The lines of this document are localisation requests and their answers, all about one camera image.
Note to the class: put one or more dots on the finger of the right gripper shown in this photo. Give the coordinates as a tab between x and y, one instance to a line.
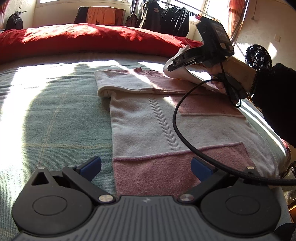
173	66

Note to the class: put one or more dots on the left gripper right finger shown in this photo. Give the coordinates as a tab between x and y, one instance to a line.
210	179

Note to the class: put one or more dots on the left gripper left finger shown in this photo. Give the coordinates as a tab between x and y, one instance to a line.
81	176

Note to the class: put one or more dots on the pink and white sweater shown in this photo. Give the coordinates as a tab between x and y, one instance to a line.
149	112

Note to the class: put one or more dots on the person's right hand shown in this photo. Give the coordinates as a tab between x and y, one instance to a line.
236	69

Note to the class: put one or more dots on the navy star-pattern garment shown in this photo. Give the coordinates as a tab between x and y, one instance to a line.
257	57

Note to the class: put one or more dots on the orange right curtain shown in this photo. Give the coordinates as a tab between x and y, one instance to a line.
237	12

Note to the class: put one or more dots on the black hanging jacket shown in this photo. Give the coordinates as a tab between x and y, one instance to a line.
175	21

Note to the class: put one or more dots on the black jacket with patch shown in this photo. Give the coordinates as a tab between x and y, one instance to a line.
149	16

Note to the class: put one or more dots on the green plaid bed blanket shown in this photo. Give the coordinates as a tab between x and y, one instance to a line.
52	117

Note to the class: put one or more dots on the black fuzzy right sleeve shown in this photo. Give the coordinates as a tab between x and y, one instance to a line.
274	94

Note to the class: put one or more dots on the orange hanging cloth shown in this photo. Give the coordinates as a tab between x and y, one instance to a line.
100	15

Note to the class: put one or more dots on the red duvet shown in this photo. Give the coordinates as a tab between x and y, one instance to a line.
72	38

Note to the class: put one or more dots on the black bag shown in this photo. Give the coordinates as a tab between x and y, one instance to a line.
15	21

